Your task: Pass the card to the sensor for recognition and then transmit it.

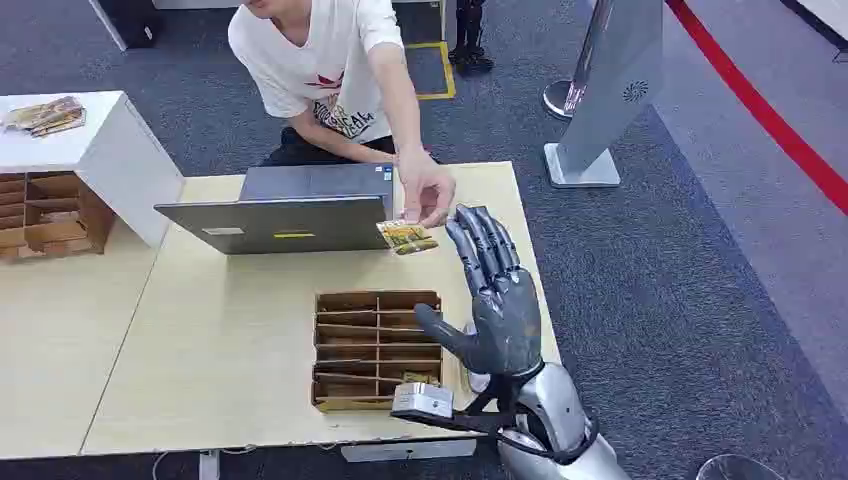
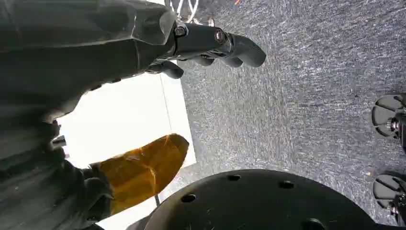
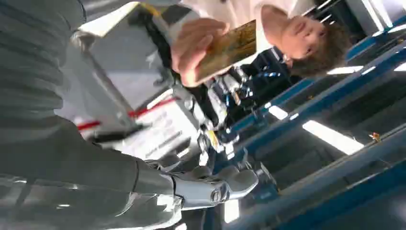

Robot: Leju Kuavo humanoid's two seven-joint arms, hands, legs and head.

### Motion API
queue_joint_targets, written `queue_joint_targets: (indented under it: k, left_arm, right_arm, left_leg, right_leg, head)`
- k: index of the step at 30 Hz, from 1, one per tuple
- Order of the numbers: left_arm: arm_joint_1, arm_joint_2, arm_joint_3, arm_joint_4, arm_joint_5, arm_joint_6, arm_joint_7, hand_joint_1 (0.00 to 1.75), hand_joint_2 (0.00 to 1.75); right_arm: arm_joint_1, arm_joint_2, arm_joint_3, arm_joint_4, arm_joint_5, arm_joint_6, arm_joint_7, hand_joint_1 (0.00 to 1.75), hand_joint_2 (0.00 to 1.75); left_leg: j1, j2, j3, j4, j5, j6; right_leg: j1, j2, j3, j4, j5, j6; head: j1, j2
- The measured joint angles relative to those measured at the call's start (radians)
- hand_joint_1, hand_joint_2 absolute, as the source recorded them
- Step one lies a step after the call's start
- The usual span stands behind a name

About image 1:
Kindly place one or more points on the grey standing kiosk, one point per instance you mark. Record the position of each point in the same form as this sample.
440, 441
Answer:
609, 99

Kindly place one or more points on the white desk leg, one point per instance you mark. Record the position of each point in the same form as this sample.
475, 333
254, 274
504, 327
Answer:
209, 466

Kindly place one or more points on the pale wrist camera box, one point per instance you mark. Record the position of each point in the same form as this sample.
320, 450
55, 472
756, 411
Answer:
422, 399

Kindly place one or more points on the white desk bracket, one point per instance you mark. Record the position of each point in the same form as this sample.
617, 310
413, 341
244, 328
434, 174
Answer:
407, 451

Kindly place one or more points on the white cabinet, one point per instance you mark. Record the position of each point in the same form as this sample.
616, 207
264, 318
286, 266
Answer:
99, 159

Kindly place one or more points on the person's left hand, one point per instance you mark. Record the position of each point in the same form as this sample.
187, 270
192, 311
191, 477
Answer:
424, 182

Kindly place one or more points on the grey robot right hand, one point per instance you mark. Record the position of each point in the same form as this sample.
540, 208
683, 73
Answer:
507, 324

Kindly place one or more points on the grey laptop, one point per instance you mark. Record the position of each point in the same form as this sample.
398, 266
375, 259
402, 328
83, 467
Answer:
285, 222

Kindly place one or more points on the clear round glass object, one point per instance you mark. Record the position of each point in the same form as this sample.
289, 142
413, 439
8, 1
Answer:
738, 469

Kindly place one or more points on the printed yellow green card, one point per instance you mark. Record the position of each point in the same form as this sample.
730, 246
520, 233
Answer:
407, 238

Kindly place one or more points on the yellow bordered floor mat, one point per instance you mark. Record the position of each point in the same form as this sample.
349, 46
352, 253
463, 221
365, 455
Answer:
430, 69

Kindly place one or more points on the large wooden divider box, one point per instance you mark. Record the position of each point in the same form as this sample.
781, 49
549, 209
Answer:
56, 218

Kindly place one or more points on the wooden card box with dividers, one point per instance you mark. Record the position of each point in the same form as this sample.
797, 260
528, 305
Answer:
344, 351

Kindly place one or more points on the black box with white frame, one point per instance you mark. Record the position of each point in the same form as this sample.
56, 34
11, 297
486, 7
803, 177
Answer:
136, 20

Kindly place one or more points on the card in wooden box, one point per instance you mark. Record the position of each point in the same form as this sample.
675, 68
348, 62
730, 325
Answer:
421, 378

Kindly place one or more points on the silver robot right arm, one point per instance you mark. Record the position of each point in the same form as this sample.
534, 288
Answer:
560, 411

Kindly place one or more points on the person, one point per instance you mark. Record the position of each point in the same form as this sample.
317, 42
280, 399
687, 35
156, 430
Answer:
318, 60

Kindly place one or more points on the round metal stand base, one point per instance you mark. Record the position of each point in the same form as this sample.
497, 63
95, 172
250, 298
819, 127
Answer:
555, 99

